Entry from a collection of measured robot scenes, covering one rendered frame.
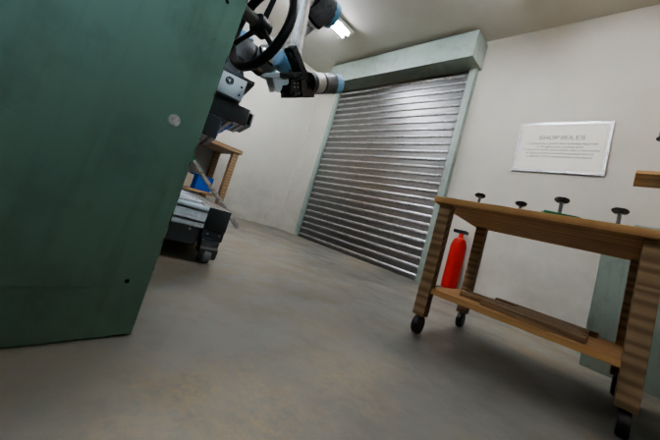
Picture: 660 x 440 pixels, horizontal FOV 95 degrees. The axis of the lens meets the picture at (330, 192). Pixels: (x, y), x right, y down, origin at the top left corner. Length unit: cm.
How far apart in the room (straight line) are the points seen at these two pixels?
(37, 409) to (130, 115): 41
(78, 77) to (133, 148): 12
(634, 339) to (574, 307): 185
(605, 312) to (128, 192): 198
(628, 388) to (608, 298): 91
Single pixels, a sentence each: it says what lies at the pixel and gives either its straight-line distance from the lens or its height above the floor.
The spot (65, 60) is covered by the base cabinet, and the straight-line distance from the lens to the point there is 60.
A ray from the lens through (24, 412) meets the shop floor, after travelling 54.
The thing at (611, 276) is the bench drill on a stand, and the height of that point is 45.
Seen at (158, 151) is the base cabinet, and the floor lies 34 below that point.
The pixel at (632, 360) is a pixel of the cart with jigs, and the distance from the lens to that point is 116.
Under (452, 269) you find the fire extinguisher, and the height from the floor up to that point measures 23.
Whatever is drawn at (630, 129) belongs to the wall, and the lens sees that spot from 327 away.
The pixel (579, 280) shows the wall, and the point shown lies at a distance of 300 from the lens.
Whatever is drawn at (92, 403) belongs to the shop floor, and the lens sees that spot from 55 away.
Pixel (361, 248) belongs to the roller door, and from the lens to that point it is 373.
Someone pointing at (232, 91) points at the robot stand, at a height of 71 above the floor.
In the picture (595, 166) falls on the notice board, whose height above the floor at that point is 132.
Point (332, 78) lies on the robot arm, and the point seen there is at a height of 82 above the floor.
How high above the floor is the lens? 30
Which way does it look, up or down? 6 degrees up
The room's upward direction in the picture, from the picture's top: 17 degrees clockwise
